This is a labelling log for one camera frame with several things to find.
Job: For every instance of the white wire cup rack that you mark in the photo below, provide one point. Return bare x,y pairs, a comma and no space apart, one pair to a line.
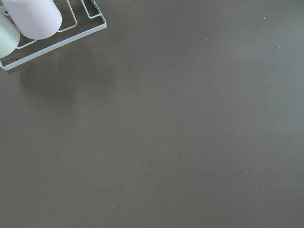
80,18

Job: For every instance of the white cup in rack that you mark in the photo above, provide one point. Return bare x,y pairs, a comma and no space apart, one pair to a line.
9,36

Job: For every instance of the pink cup in rack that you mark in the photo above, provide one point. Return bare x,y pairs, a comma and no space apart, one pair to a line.
35,19

